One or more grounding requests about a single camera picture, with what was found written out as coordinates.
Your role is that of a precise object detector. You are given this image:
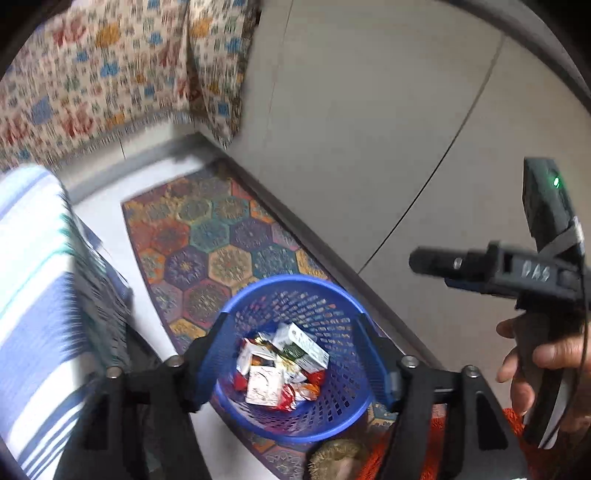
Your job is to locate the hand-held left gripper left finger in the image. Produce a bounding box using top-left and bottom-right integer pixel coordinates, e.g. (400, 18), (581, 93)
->
(53, 311), (232, 480)

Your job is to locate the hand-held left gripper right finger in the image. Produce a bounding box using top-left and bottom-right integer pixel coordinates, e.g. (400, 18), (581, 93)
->
(355, 313), (529, 480)

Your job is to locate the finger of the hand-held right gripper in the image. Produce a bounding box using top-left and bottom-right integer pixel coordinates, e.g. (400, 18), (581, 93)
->
(409, 247), (490, 292)

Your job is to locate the white and green carton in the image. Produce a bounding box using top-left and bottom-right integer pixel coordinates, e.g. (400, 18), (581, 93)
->
(272, 322), (331, 374)

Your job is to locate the red plastic bag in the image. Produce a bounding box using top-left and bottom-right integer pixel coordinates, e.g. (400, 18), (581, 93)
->
(276, 384), (297, 412)

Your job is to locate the blue plastic mesh basket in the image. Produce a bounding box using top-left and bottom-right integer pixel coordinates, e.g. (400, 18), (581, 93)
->
(213, 274), (376, 444)

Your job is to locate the person's right hand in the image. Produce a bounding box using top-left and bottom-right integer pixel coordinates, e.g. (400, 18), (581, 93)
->
(496, 316), (591, 432)

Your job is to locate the fuzzy brown slipper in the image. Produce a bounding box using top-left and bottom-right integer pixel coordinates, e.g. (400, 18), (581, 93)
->
(307, 439), (370, 480)

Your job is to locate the orange knitted garment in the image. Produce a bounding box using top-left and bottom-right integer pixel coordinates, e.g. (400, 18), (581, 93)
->
(358, 406), (529, 480)

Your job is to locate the colourful hexagon floor mat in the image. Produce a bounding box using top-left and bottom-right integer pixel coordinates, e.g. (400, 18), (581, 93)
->
(121, 173), (402, 480)

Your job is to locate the round table, striped cloth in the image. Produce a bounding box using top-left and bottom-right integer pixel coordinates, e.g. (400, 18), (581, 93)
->
(0, 165), (134, 478)

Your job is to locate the narrow printed cloth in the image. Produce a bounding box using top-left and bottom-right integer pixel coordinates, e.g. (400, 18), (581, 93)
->
(185, 0), (262, 148)

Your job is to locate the large printed cloth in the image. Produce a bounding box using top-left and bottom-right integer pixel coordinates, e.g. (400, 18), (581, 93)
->
(0, 0), (195, 171)

